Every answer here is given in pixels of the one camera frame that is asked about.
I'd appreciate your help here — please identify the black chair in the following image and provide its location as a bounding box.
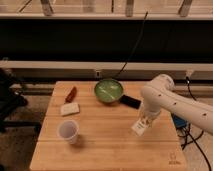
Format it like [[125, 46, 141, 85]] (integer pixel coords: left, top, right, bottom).
[[0, 69, 41, 133]]

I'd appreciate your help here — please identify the black floor cable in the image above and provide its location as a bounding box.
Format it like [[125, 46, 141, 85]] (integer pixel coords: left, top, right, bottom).
[[176, 76, 213, 171]]

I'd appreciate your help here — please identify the red-brown bar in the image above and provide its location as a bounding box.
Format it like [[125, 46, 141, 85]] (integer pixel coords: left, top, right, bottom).
[[65, 87, 77, 103]]

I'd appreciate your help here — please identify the white sponge block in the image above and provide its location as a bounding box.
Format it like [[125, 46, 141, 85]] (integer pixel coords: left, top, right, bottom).
[[60, 102, 80, 116]]

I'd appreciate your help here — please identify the wall outlet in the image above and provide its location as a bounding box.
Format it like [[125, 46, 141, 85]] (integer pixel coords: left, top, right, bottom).
[[96, 71, 101, 78]]

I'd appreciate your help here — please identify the white plastic bottle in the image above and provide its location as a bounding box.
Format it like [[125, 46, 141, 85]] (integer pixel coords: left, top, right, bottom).
[[131, 116, 149, 136]]

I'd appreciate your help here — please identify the clear plastic cup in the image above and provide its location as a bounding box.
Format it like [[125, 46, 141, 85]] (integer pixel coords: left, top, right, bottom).
[[57, 120, 79, 144]]

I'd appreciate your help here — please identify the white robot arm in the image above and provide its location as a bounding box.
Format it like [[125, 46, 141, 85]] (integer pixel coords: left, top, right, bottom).
[[141, 74, 213, 135]]

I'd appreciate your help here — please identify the black rectangular block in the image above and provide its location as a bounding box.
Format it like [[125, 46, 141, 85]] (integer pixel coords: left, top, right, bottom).
[[120, 95, 141, 109]]

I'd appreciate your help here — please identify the blue connector box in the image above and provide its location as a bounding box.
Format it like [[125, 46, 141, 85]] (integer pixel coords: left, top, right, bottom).
[[172, 115, 188, 129]]

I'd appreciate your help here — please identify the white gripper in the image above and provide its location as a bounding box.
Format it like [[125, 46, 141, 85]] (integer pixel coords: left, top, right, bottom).
[[140, 103, 161, 126]]

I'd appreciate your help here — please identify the green ceramic bowl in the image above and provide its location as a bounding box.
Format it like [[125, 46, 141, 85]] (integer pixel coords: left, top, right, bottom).
[[94, 79, 124, 104]]

